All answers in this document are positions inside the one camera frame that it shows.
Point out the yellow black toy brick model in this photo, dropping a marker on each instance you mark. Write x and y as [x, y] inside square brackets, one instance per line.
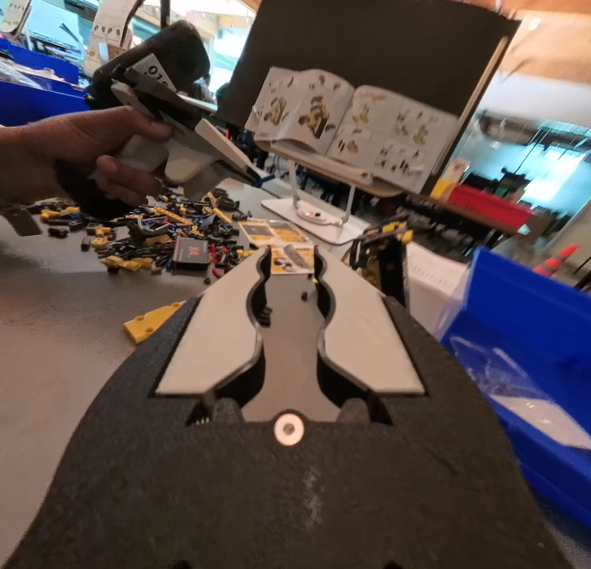
[383, 255]

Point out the clear plastic bag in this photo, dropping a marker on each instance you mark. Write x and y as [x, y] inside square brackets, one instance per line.
[531, 402]

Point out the red storage bin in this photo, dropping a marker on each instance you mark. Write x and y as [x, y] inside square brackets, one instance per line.
[489, 206]

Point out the black box with red print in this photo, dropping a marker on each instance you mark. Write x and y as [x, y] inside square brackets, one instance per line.
[190, 252]

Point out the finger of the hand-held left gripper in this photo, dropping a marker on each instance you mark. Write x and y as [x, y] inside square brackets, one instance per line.
[203, 176]
[226, 146]

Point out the yellow wedge brick plate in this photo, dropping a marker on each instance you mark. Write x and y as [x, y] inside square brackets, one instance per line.
[150, 324]

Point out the orange traffic cone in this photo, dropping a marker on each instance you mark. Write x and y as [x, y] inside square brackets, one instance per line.
[556, 260]

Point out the pile of toy brick pieces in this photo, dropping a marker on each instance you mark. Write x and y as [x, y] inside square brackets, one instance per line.
[138, 241]

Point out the small blue brick pin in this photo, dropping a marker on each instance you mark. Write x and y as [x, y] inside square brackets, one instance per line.
[265, 178]

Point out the white paper box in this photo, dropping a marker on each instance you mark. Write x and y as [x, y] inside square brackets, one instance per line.
[434, 282]

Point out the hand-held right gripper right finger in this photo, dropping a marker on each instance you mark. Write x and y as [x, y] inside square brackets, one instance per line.
[369, 342]

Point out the printed cardboard box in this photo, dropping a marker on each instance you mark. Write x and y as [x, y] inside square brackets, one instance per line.
[108, 19]

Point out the person's left hand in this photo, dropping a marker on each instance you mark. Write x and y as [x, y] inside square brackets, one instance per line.
[60, 148]

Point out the book stand with black board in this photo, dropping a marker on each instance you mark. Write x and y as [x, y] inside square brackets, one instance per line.
[369, 33]

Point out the open instruction booklet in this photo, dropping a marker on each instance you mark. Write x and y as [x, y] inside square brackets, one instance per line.
[369, 121]

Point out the white picture leaflet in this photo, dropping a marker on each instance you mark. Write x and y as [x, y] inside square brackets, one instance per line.
[291, 257]

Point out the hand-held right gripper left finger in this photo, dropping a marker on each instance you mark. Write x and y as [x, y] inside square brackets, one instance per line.
[217, 338]

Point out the large blue storage bin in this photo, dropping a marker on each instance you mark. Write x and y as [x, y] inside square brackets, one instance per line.
[531, 301]

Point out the yellow black sticker sheet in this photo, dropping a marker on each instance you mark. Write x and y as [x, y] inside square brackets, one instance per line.
[268, 231]

